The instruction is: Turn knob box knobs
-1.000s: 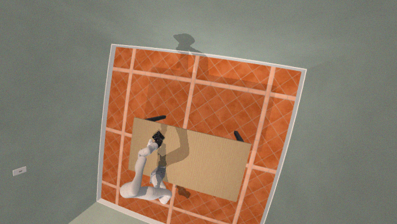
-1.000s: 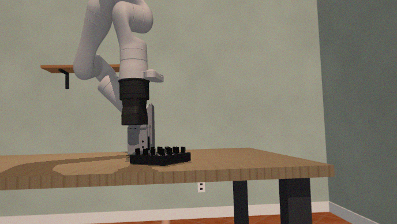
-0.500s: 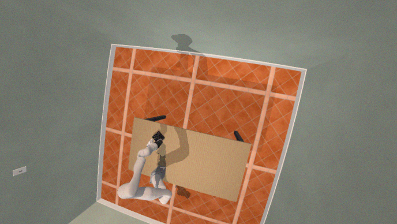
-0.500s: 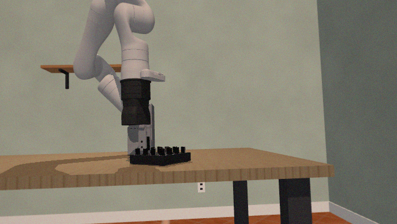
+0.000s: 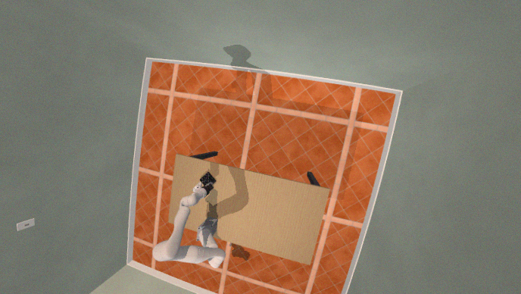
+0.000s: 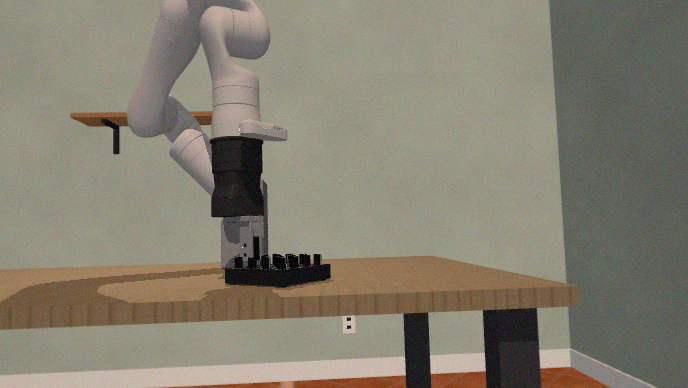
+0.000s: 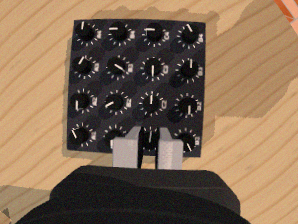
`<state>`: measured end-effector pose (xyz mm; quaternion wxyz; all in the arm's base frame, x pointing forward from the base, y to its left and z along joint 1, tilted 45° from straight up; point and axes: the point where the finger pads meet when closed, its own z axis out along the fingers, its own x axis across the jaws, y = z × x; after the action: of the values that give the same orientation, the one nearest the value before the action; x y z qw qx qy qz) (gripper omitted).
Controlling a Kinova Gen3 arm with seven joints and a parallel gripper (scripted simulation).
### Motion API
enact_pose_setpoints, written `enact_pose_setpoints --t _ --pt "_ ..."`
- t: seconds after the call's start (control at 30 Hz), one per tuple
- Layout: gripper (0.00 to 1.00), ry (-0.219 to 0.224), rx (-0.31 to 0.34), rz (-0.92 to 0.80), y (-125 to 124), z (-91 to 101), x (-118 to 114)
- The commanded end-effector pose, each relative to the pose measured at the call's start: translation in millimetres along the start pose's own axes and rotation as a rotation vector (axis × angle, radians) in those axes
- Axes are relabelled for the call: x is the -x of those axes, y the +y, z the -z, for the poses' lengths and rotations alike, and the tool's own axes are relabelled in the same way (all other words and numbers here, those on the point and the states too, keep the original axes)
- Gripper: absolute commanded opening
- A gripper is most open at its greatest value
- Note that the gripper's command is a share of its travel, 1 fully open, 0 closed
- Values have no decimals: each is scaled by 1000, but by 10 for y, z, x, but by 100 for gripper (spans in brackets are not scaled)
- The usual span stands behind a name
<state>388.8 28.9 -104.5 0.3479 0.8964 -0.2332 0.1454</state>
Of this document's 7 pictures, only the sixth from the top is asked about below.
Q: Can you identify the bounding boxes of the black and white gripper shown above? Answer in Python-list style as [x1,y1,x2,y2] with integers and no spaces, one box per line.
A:
[210,103,287,261]

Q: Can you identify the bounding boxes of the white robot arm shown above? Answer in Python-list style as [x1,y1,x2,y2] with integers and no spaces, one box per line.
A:
[127,0,270,196]

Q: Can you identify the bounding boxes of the black knob box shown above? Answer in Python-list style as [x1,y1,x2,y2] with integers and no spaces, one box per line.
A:
[225,254,331,287]

